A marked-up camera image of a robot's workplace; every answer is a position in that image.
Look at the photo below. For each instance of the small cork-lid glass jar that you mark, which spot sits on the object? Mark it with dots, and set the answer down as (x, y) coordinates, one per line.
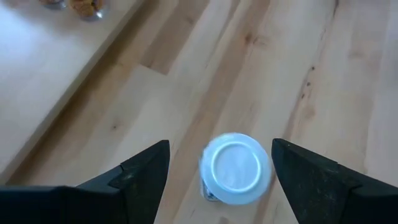
(53, 2)
(88, 7)

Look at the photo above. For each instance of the white-lid spice jar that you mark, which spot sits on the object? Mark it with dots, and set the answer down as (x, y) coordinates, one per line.
(234, 168)

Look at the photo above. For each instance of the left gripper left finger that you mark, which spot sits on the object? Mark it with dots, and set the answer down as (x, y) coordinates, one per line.
(130, 193)

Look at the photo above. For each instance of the wooden shelf black metal frame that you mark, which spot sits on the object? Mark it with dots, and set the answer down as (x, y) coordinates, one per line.
(37, 62)

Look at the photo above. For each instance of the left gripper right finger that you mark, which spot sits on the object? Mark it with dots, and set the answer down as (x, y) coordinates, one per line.
(323, 193)

